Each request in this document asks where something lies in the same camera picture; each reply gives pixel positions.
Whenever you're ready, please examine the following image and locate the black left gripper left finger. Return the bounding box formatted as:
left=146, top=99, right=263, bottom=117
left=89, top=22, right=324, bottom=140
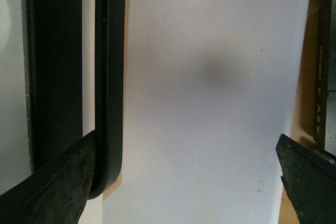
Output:
left=1, top=132, right=95, bottom=223

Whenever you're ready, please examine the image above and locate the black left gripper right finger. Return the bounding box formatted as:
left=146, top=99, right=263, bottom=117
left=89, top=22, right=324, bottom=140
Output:
left=276, top=134, right=335, bottom=223

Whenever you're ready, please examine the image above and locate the white drawer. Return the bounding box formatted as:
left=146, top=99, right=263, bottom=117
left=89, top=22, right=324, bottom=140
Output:
left=80, top=0, right=309, bottom=223

